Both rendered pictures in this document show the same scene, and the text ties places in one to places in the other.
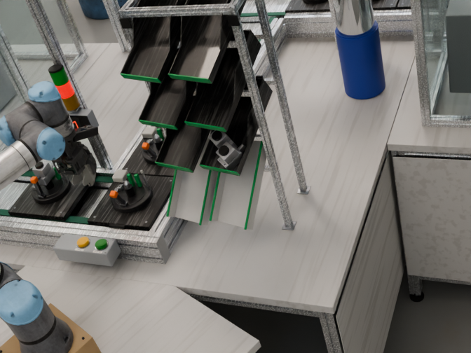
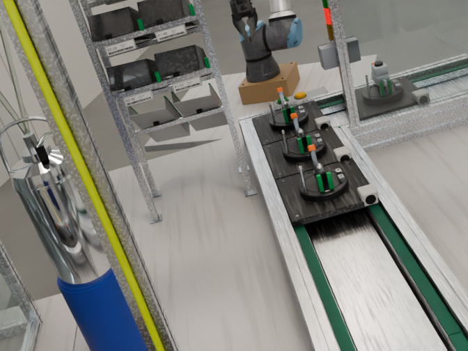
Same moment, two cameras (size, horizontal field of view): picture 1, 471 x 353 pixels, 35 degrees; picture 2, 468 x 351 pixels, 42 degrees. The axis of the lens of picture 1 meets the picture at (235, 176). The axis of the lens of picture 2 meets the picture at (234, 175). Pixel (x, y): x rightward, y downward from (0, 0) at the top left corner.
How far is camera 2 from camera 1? 3.72 m
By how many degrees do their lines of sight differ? 107
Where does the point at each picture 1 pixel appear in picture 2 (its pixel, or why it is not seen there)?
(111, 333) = (247, 111)
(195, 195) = (207, 119)
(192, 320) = (196, 134)
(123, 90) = not seen: outside the picture
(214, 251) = (209, 160)
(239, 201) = (166, 131)
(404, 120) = (65, 320)
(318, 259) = (120, 187)
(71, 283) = not seen: hidden behind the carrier
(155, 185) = (277, 134)
